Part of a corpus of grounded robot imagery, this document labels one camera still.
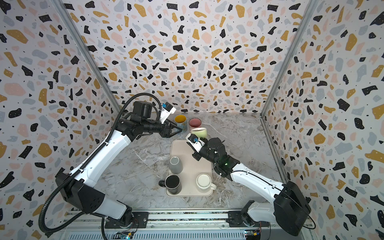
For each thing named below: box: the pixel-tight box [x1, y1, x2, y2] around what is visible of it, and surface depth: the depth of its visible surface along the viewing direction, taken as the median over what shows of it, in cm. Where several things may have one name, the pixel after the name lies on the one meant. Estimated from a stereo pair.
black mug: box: [158, 174, 181, 195], surface depth 79 cm
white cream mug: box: [196, 173, 217, 191], surface depth 81 cm
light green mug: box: [191, 127, 208, 139], surface depth 77 cm
